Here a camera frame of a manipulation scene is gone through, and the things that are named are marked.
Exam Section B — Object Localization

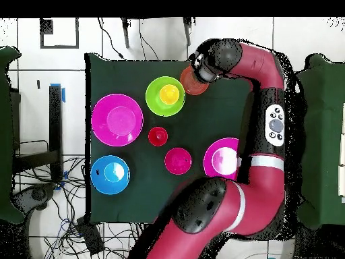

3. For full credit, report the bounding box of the green bowl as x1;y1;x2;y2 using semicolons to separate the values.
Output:
145;76;186;117

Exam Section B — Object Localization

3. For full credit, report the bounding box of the yellow cup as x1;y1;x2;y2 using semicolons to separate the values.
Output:
159;84;181;105

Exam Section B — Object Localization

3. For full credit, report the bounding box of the orange bowl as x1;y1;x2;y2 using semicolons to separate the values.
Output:
179;65;210;96

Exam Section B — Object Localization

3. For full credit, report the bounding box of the red cup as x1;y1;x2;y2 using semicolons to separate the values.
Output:
148;126;169;147

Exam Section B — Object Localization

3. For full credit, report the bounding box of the small crimson bowl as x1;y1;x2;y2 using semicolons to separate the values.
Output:
164;147;193;175

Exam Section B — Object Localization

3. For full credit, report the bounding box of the large pink bowl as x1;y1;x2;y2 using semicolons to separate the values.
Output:
203;137;241;181
90;93;144;148

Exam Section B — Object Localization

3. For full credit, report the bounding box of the blue bowl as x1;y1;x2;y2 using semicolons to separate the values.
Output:
90;154;131;196

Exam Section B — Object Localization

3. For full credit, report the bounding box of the dark green tablecloth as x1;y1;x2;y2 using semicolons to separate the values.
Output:
84;53;259;226

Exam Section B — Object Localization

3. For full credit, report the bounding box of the metal chair leg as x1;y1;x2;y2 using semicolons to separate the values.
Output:
120;17;131;49
182;17;194;47

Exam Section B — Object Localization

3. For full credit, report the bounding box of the blue tape strip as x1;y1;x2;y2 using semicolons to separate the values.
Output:
50;82;66;103

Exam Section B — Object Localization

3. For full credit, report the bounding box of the black power strip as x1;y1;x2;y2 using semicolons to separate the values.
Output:
75;215;105;256

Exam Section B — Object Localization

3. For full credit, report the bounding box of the green cloth side table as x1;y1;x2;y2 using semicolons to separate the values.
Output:
0;46;25;225
294;53;345;230

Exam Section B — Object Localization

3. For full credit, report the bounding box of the black table frame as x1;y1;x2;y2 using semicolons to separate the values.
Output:
11;84;64;184

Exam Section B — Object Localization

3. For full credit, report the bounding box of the black pedestal leg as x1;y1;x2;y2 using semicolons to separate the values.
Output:
11;183;57;217

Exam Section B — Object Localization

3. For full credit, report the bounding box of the grey square floor frame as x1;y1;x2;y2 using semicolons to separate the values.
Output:
39;18;80;50

